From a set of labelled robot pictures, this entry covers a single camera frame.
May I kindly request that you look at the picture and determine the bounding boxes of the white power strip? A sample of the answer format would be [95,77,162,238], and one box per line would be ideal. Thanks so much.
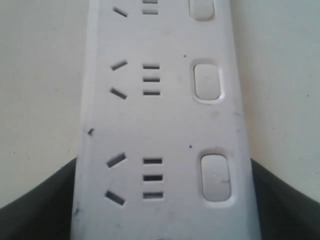
[70,0,261,240]

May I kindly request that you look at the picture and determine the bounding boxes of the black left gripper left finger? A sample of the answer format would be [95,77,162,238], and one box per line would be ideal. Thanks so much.
[0,159,76,240]

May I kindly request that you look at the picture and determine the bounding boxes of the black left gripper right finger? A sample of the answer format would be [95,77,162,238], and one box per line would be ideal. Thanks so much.
[251,159,320,240]

